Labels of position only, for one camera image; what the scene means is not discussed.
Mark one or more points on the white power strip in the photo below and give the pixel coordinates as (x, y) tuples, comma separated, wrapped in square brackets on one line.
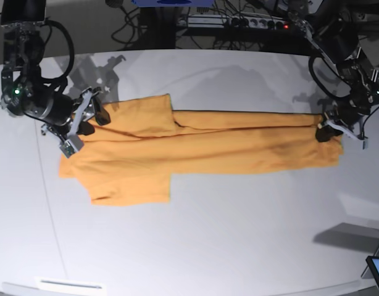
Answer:
[(258, 22)]

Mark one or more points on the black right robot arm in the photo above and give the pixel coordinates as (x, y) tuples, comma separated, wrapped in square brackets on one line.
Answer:
[(25, 92)]

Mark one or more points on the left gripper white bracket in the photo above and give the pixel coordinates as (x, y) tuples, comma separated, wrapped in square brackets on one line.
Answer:
[(332, 127)]

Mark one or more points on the white flat strip on table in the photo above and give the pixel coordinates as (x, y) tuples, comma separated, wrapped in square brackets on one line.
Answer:
[(52, 283)]

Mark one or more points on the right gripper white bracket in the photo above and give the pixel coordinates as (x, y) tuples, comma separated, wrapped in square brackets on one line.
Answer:
[(86, 107)]

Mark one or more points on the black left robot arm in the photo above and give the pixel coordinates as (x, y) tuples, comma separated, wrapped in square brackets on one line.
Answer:
[(334, 31)]

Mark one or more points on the yellow T-shirt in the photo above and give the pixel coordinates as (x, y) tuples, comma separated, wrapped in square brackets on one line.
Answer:
[(130, 160)]

